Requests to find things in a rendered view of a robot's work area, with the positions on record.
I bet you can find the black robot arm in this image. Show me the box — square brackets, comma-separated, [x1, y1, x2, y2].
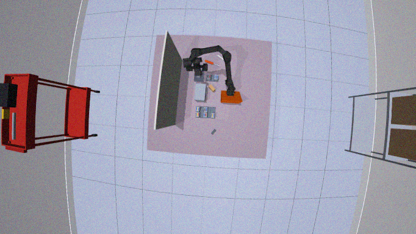
[183, 45, 235, 96]

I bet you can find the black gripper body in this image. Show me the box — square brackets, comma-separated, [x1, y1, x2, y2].
[186, 63, 207, 71]

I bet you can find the grey flat panel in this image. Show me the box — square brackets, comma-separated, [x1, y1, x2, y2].
[154, 30, 182, 130]

